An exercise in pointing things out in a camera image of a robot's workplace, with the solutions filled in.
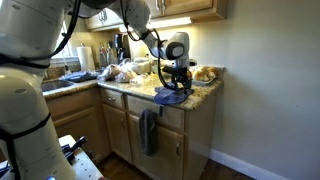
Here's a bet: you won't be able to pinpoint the narrow wooden drawer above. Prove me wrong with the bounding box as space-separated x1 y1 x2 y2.
99 88 126 111

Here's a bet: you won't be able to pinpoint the white roll tray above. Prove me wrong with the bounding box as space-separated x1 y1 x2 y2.
191 64 222 87

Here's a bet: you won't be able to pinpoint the black coffee machine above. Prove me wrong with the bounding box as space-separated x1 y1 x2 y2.
112 33 131 65

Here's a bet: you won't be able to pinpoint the clear crumpled plastic bag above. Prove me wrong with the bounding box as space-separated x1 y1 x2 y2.
129 73 163 88

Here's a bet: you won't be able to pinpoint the blue terry towel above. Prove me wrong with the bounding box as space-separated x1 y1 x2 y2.
154 84 195 101
153 91 191 106

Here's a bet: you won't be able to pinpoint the white paper towel roll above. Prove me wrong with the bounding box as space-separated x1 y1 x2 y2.
76 44 96 72

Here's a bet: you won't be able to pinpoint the small bagged bread loaf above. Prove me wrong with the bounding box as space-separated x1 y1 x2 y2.
114 59 138 84

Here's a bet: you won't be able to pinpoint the steel kitchen sink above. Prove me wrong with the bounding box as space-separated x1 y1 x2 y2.
41 79 76 93

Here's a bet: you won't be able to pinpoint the black clamp tools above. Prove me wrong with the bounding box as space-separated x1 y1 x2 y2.
61 135 89 165

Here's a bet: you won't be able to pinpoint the dark blue dish mat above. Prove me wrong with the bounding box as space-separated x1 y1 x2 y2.
59 70 100 84

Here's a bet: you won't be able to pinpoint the wooden upper cabinet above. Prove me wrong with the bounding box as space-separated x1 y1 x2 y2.
146 0 230 23
84 7 125 32

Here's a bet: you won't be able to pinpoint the black over-drawer hook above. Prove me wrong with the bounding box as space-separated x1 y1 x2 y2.
154 104 165 118

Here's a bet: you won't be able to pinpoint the white dish wand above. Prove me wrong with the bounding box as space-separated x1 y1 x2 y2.
61 52 73 75

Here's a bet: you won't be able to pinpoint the large bagged dark bread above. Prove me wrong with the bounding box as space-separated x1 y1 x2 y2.
98 63 122 82

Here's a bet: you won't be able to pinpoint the white perforated robot table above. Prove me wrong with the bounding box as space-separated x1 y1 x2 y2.
58 134 105 180

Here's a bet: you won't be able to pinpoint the white baseboard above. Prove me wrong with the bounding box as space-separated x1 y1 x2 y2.
209 148 292 180

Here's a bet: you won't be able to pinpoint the silver white rice cooker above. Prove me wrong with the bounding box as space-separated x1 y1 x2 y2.
131 56 153 75

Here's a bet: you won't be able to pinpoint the bright kitchen window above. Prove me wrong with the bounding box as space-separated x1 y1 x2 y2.
49 19 74 60

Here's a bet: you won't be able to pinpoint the wide wooden drawer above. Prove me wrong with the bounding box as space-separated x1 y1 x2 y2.
126 94 186 132

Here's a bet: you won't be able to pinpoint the narrow wooden cabinet door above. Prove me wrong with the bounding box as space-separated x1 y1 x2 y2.
102 103 134 164

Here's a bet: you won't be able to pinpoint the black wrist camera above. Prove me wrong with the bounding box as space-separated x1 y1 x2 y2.
161 65 178 76

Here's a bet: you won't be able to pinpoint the under-cabinet light strip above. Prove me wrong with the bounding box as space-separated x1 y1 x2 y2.
119 16 194 33

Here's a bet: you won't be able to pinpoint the wooden sink cabinet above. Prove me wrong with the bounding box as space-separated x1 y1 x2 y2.
45 88 112 163

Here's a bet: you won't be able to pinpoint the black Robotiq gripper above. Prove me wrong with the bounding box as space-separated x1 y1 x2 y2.
171 66 195 96

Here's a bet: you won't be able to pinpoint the golden bread roll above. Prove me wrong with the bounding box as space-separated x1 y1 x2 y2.
192 68 206 82
199 65 211 75
208 66 220 80

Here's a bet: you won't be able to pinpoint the dusty grey-blue towel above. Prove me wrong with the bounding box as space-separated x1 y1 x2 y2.
138 107 159 157

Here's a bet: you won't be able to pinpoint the clear bottle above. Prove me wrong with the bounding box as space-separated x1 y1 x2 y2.
106 43 116 68
98 44 108 69

